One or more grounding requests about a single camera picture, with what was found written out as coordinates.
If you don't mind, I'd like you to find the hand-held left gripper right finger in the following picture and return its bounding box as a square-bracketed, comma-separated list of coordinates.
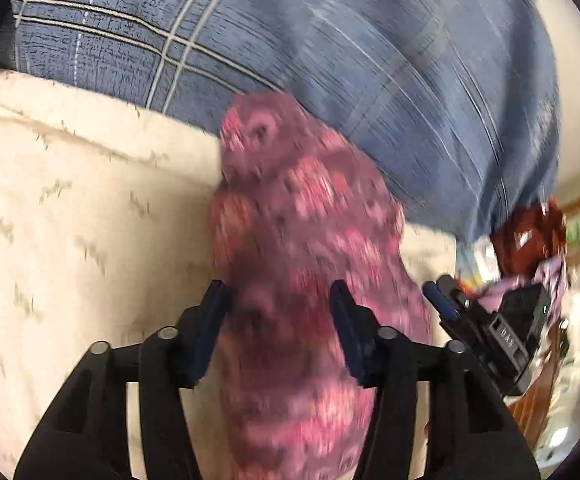
[329, 280, 543, 480]

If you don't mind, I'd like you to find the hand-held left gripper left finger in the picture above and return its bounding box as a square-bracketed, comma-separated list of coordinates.
[14, 280, 233, 480]

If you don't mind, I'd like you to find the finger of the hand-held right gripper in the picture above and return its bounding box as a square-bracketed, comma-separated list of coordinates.
[437, 274, 482, 312]
[422, 281, 466, 323]

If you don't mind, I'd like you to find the purple floral garment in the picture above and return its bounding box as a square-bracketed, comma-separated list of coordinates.
[209, 91, 433, 480]

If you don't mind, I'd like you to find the colourful cloth pile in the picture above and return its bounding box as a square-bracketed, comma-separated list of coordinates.
[462, 240, 572, 313]

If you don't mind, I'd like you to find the wooden furniture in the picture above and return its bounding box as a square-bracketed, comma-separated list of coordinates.
[509, 355, 563, 458]

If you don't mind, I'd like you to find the reddish brown cloth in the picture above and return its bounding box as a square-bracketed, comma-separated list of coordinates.
[490, 200, 569, 281]

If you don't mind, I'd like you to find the cream leaf-print bed sheet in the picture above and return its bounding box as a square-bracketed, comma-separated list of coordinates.
[0, 67, 458, 466]

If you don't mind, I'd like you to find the blue plaid blanket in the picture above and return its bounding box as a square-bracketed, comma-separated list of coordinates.
[0, 0, 562, 241]

